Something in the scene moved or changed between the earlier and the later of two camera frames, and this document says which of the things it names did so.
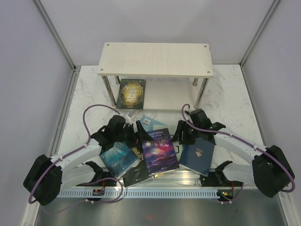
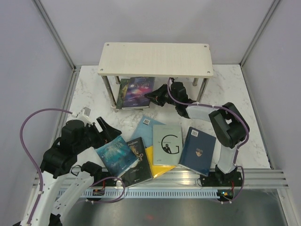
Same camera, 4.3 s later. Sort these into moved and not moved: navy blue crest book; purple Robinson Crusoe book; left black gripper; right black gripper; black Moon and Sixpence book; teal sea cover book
Moved: left black gripper; purple Robinson Crusoe book; right black gripper
Not moved: black Moon and Sixpence book; teal sea cover book; navy blue crest book
